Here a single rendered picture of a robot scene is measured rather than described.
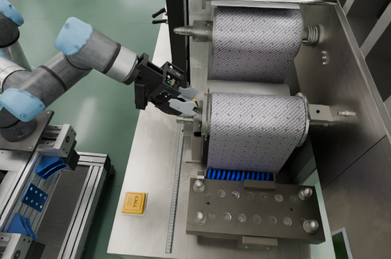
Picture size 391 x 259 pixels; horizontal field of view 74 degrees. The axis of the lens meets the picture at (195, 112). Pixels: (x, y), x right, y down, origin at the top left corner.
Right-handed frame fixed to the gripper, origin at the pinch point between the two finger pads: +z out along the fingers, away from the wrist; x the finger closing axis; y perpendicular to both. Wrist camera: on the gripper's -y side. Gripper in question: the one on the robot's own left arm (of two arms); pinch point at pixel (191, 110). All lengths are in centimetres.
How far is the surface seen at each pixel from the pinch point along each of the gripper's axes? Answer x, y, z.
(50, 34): 183, -208, -52
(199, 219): -22.9, -13.3, 16.0
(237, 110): -1.7, 10.4, 6.7
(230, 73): 18.4, 4.2, 10.7
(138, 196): -13.4, -38.3, 8.6
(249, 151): -5.6, 2.9, 19.6
